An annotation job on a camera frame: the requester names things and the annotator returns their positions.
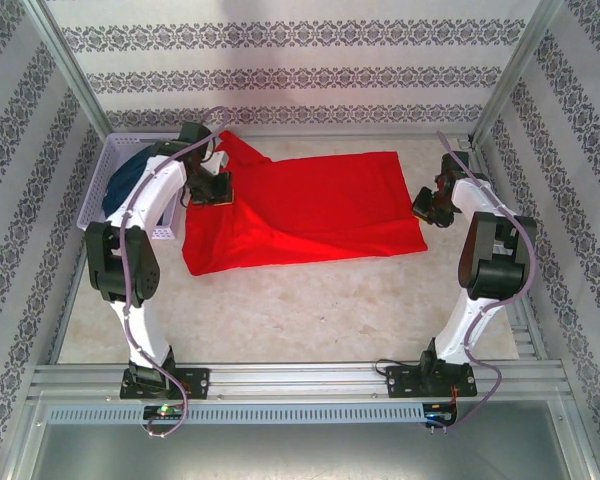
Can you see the red t-shirt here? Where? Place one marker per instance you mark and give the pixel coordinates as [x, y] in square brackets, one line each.
[320, 210]

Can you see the lavender plastic basket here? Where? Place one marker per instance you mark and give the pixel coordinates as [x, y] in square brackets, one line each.
[92, 200]

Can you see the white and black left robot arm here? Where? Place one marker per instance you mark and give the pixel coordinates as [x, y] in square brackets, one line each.
[145, 200]

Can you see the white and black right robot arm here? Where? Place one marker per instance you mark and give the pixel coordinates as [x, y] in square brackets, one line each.
[490, 250]

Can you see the dark blue garment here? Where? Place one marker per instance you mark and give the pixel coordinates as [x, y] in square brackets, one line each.
[125, 180]

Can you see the striped white bed cover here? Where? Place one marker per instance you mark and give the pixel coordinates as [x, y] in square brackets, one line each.
[380, 136]

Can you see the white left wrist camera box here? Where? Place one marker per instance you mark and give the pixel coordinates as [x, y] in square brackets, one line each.
[217, 160]

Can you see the aluminium frame post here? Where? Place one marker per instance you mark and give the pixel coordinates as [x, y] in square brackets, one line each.
[71, 65]
[518, 65]

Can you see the aluminium side rail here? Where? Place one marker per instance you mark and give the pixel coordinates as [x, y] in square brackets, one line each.
[527, 340]

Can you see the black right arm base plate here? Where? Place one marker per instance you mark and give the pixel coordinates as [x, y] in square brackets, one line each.
[402, 382]

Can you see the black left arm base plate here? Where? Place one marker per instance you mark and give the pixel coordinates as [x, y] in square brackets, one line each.
[197, 382]

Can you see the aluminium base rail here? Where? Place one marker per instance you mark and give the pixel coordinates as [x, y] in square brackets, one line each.
[300, 380]

